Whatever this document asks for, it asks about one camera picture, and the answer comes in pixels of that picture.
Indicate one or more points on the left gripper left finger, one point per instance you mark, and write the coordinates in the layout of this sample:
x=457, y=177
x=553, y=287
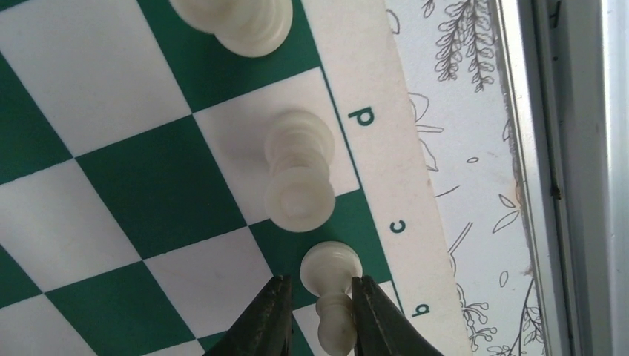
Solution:
x=265, y=326

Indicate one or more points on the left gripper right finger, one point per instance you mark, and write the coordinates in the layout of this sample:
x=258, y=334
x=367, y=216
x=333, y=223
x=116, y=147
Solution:
x=381, y=328

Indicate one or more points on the white chess piece knight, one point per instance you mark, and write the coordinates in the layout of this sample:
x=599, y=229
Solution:
x=326, y=271

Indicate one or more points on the white chess piece king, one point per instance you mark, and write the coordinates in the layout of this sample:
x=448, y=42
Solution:
x=299, y=148

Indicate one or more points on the white chess piece queen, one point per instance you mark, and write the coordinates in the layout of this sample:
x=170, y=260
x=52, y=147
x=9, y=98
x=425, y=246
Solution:
x=247, y=28

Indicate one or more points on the green white chess board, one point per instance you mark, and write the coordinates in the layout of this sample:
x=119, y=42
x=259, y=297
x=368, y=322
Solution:
x=133, y=172

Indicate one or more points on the floral patterned table mat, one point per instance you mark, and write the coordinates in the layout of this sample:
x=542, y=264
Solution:
x=449, y=54

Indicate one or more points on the aluminium rail frame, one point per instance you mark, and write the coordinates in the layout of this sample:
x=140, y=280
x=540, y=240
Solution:
x=564, y=70

